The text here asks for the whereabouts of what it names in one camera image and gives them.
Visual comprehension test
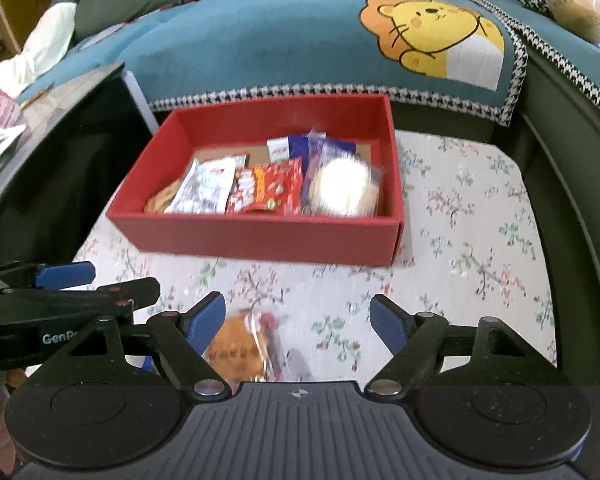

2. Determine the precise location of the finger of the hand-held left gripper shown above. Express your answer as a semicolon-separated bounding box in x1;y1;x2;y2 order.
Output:
0;259;97;291
92;276;162;317

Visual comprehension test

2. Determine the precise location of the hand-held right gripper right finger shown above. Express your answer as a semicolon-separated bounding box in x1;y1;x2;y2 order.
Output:
364;294;570;396

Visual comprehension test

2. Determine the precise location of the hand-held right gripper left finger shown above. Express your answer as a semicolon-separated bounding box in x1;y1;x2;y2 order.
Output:
35;291;231;401

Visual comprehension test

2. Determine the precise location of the brown pastry clear packet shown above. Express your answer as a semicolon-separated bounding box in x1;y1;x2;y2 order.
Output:
202;310;286;383

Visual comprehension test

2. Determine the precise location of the tan cracker packet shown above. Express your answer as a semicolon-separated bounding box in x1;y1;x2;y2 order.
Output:
144;180;181;213

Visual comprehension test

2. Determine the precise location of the red cardboard box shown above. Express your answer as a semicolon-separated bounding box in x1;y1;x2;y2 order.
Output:
106;94;407;268

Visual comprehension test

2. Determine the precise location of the white silver pouch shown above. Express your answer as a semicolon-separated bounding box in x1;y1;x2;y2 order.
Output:
164;156;237;215

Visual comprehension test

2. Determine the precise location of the white pastry clear packet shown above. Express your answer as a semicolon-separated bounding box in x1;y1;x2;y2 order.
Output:
302;132;385;218

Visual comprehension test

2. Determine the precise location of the red snack packet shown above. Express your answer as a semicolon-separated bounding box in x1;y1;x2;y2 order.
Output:
227;156;305;216

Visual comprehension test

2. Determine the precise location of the green white wafer packet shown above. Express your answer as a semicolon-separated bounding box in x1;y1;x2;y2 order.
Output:
266;137;292;163

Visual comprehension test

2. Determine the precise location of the purple wafer biscuit packet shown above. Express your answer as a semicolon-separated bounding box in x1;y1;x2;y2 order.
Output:
287;134;357;161

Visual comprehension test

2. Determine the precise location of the floral tablecloth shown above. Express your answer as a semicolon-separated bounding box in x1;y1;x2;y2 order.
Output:
72;130;558;386

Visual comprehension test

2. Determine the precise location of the black glossy panel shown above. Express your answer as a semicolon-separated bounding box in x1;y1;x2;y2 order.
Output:
0;62;158;266

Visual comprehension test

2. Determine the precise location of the white plastic bag with paper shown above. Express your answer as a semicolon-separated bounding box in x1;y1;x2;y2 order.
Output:
0;125;28;191

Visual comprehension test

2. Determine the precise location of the cream cloth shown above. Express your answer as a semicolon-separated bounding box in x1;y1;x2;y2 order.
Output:
0;2;77;97

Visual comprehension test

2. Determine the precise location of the teal houndstooth-edged sofa cover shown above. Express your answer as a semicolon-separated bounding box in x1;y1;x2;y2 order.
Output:
457;0;600;128

